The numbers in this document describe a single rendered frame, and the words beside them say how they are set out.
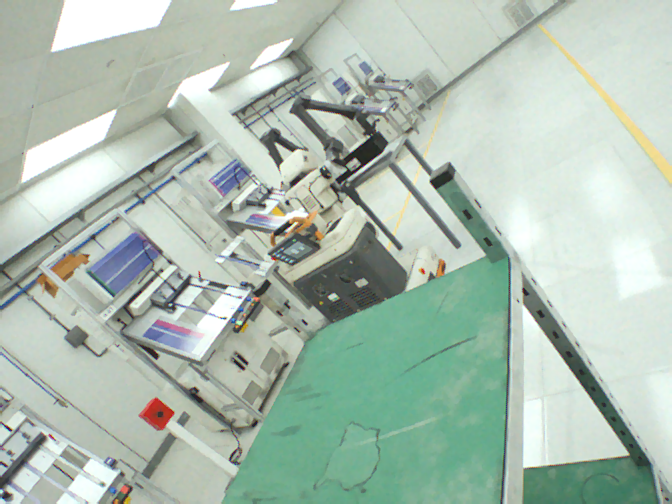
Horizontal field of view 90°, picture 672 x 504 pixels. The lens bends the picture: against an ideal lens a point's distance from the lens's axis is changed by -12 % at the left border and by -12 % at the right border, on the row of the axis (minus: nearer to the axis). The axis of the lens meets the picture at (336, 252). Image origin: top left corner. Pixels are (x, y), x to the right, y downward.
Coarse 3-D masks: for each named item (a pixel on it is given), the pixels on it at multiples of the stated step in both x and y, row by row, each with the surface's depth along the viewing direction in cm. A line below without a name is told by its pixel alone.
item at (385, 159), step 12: (396, 144) 266; (408, 144) 275; (384, 156) 263; (420, 156) 278; (372, 168) 261; (396, 168) 245; (348, 180) 294; (360, 180) 261; (408, 180) 249; (360, 204) 323; (420, 204) 255; (372, 216) 326; (432, 216) 257; (384, 228) 330; (444, 228) 260; (396, 240) 335; (456, 240) 263
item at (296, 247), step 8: (312, 224) 195; (296, 232) 193; (312, 232) 195; (288, 240) 194; (296, 240) 194; (304, 240) 194; (272, 248) 204; (280, 248) 201; (288, 248) 201; (296, 248) 200; (304, 248) 200; (312, 248) 200; (272, 256) 208; (280, 256) 208; (288, 256) 207; (296, 256) 207; (304, 256) 207
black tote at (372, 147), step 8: (368, 144) 254; (376, 144) 253; (384, 144) 261; (352, 152) 281; (360, 152) 260; (368, 152) 258; (376, 152) 256; (344, 160) 287; (352, 160) 266; (360, 160) 264; (368, 160) 262; (352, 168) 270; (360, 168) 268; (344, 176) 277
